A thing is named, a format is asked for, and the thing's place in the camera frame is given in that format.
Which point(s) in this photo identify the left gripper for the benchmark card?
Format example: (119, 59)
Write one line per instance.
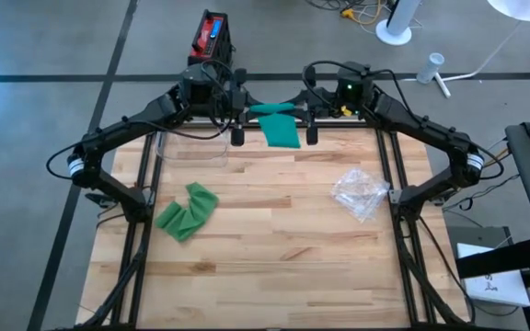
(237, 138)

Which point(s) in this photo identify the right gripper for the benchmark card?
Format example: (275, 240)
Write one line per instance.
(312, 135)

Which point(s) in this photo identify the teal elastic bandage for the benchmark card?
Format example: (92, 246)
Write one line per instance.
(283, 131)

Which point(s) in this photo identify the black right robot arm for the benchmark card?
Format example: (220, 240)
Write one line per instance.
(421, 128)

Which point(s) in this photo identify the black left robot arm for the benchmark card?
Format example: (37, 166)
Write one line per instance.
(122, 131)

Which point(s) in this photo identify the red black battery box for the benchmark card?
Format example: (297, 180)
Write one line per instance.
(207, 37)

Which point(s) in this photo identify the clear plastic bag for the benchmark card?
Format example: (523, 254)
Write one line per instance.
(361, 193)

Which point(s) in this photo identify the white fan stand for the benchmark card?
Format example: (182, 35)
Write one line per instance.
(396, 27)

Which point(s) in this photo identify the green cloth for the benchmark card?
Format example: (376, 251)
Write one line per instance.
(187, 216)

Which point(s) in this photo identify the white cylinder stand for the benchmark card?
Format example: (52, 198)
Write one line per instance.
(432, 66)

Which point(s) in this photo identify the white round panel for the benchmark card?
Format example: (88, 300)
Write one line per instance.
(522, 9)

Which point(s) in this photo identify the white papers on shelf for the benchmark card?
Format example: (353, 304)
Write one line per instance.
(495, 289)

